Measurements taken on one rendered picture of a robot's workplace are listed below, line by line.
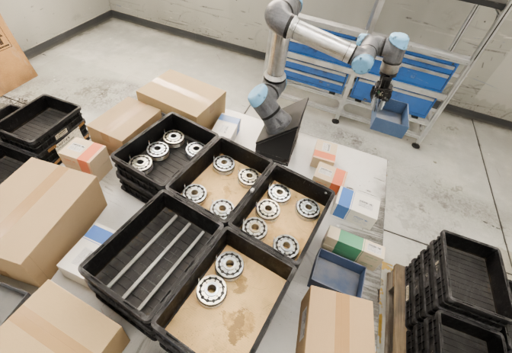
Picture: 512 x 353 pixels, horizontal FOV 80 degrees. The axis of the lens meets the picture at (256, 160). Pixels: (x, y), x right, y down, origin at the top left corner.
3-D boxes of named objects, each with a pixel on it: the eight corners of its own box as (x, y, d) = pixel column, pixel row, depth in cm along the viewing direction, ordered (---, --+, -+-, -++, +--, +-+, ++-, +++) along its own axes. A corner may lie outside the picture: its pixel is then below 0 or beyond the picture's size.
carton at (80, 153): (63, 164, 144) (57, 152, 139) (81, 147, 152) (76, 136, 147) (93, 174, 142) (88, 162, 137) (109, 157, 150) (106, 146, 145)
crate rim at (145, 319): (163, 191, 124) (163, 187, 122) (225, 227, 116) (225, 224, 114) (77, 271, 98) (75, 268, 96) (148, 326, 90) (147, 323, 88)
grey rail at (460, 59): (274, 11, 278) (275, 6, 275) (470, 62, 252) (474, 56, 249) (271, 15, 272) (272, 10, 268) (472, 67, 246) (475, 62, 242)
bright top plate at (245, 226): (250, 213, 127) (251, 213, 127) (271, 226, 125) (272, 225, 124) (237, 231, 121) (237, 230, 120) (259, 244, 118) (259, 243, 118)
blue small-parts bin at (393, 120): (372, 106, 157) (378, 94, 152) (401, 114, 155) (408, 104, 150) (369, 129, 143) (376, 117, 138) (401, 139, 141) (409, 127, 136)
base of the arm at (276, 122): (274, 120, 174) (265, 106, 169) (296, 113, 163) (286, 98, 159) (263, 137, 165) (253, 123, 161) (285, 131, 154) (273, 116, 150)
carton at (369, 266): (319, 250, 137) (323, 243, 132) (322, 239, 141) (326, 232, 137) (372, 271, 133) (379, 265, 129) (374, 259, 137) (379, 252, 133)
